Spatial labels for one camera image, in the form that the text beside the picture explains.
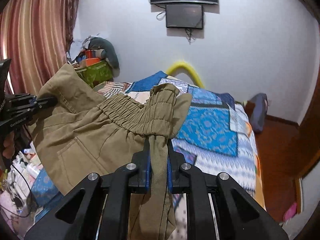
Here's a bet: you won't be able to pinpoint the olive khaki shorts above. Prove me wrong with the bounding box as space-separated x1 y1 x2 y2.
30 64 192 239

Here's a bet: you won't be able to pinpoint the brown wooden door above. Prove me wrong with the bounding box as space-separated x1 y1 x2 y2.
294 62 320 181

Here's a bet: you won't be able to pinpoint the grey plush pillow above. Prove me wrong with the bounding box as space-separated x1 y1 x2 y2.
88 37 119 69

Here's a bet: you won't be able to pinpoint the pink slipper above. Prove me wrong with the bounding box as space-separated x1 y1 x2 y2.
283 202 298 222

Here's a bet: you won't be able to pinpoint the pink striped curtain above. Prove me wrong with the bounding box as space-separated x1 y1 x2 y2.
1 0 79 94

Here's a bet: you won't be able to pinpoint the green storage bag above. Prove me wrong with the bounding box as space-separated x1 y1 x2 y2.
75 60 113 88

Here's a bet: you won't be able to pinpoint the patchwork patterned bed quilt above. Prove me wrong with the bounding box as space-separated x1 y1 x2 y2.
30 70 258 240

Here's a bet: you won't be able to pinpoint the orange yellow fleece blanket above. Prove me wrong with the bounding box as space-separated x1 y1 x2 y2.
245 121 266 210

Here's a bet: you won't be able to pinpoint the person's left hand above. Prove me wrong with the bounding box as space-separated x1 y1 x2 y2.
2 131 15 159

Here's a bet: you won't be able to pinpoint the grey purple backpack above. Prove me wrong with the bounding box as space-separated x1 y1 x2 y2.
249 93 268 133

